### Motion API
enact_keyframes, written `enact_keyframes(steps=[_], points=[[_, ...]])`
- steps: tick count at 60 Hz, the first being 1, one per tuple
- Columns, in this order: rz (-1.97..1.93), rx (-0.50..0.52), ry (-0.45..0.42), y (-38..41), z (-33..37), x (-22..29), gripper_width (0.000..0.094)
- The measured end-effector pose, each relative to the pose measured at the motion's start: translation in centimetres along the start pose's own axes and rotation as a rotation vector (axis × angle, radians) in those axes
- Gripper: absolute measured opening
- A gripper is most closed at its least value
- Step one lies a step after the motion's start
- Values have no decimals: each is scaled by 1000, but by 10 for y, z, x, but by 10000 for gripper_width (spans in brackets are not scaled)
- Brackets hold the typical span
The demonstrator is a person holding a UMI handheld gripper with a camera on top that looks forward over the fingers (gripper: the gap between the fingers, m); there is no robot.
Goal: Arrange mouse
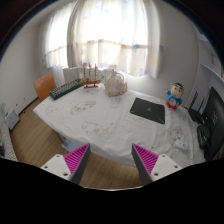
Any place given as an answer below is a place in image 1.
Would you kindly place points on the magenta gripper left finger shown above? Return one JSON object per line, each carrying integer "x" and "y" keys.
{"x": 70, "y": 166}

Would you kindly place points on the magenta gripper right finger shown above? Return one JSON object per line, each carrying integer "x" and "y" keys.
{"x": 152, "y": 167}

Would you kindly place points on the white computer mouse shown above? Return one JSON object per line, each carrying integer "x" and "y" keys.
{"x": 181, "y": 145}

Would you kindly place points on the black mouse pad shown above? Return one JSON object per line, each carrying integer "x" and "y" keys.
{"x": 148, "y": 110}

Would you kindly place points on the white patterned tablecloth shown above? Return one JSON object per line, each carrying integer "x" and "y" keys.
{"x": 90, "y": 116}

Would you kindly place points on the black wifi router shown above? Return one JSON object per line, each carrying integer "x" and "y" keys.
{"x": 195, "y": 115}

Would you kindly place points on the cartoon boy figurine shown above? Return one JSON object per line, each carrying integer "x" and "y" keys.
{"x": 175, "y": 93}

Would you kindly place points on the black computer monitor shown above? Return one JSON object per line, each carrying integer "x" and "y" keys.
{"x": 214, "y": 117}

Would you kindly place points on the wooden model sailing ship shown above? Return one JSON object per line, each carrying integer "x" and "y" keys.
{"x": 90, "y": 79}

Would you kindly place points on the orange wooden chair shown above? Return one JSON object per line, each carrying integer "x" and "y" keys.
{"x": 44, "y": 86}

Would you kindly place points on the large white conch shell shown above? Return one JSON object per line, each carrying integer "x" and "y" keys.
{"x": 115, "y": 84}

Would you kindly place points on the white radiator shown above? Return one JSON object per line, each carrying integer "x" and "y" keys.
{"x": 71, "y": 74}

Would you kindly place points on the sheer white curtain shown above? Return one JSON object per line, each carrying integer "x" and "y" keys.
{"x": 124, "y": 34}

